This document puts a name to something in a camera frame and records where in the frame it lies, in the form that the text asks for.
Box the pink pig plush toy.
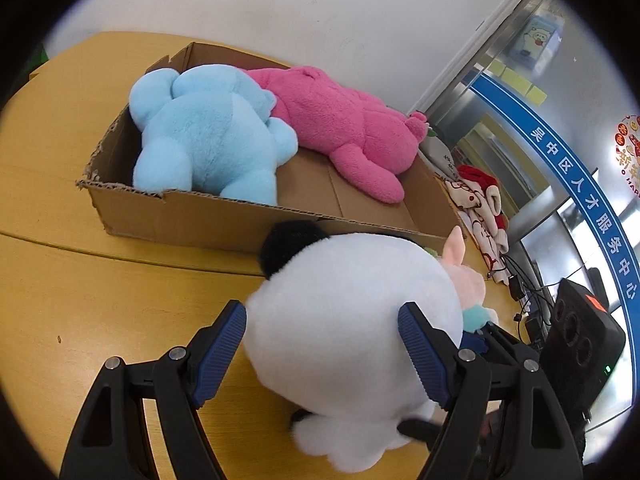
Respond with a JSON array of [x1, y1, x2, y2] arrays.
[[422, 226, 498, 333]]

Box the white panda plush toy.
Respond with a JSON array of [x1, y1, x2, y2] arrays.
[[244, 221, 463, 474]]

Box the brown cardboard box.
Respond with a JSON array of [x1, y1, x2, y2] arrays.
[[80, 42, 458, 252]]

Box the pink plush bear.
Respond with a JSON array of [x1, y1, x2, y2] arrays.
[[248, 66, 428, 204]]

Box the light blue plush toy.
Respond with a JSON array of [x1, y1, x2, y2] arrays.
[[128, 64, 298, 206]]

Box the blue banner with characters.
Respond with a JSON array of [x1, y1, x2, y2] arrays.
[[471, 74, 639, 361]]

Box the round red festive sticker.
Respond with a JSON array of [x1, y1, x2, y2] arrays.
[[614, 115, 640, 196]]

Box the grey cloth bag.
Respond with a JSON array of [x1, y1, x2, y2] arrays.
[[420, 128, 460, 181]]

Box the yellow sticky notes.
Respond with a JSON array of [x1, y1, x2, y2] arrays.
[[487, 60, 547, 106]]

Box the cartoon poster on glass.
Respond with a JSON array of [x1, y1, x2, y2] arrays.
[[509, 13, 565, 75]]

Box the green cloth covered bench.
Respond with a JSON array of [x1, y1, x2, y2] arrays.
[[21, 42, 49, 79]]

